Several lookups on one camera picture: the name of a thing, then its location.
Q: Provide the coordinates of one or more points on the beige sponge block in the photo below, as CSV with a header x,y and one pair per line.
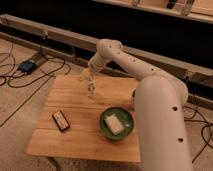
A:
x,y
114,124

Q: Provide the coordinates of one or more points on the long wooden floor beam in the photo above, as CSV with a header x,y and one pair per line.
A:
x,y
198,75

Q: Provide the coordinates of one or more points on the small black red box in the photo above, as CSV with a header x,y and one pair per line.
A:
x,y
61,121

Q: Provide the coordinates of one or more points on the wooden folding table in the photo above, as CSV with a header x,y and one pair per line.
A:
x,y
84,139

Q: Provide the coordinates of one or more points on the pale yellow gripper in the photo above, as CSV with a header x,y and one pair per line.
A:
x,y
86,74

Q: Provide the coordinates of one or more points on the green bowl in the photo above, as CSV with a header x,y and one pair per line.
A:
x,y
124,116

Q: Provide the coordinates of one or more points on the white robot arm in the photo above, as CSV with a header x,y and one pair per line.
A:
x,y
159,98

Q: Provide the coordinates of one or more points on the black power adapter box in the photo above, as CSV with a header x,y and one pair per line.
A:
x,y
27,67

